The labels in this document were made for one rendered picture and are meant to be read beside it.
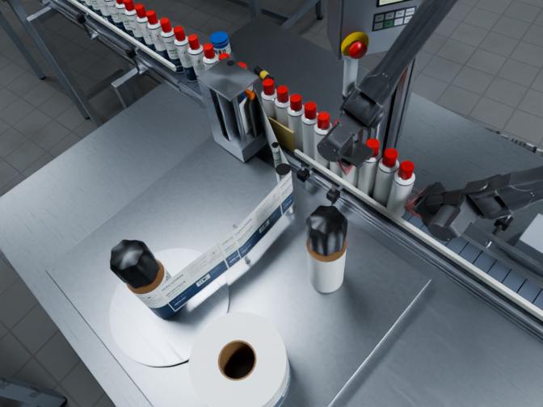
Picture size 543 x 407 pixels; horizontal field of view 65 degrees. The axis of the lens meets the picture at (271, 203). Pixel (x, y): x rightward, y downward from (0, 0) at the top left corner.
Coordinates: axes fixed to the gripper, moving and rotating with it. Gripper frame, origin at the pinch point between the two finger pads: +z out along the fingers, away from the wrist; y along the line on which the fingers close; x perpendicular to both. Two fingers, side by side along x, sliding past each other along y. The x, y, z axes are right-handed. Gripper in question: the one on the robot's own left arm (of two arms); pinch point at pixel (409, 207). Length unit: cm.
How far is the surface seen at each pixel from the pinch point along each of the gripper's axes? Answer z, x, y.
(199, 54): 44, -70, 0
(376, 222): 9.6, 0.4, 5.2
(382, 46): -17.0, -37.9, -6.6
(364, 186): 8.6, -9.7, 1.9
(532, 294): -17.4, 30.3, -1.4
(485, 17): 115, 4, -222
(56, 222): 60, -56, 67
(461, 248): -5.7, 15.8, -1.4
